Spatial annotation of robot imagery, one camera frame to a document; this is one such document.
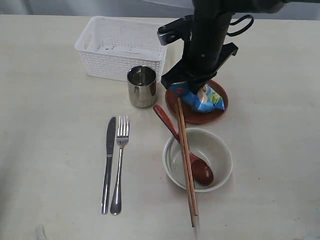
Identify shiny steel cup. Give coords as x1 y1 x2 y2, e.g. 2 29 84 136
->
127 65 157 108

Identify blue chips bag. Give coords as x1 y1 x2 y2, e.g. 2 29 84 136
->
169 82 225 113

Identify round brown wooden plate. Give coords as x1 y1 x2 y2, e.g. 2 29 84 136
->
165 80 229 125

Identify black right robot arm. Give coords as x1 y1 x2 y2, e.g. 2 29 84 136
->
157 0 286 94

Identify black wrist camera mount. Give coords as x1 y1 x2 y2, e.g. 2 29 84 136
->
157 15 193 46

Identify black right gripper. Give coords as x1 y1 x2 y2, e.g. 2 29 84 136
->
161 7 238 94

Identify pale green ceramic bowl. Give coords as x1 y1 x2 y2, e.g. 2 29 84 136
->
162 127 233 193

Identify dark brown wooden spoon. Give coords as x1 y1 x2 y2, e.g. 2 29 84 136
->
153 104 214 186

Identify black cable loop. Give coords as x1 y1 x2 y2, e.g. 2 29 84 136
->
226 14 255 38

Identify white perforated plastic basket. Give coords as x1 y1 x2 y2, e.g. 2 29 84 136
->
74 16 167 83

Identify silver fork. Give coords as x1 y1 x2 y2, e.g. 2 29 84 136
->
110 115 130 215

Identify silver table knife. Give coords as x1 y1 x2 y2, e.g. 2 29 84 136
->
101 116 117 215

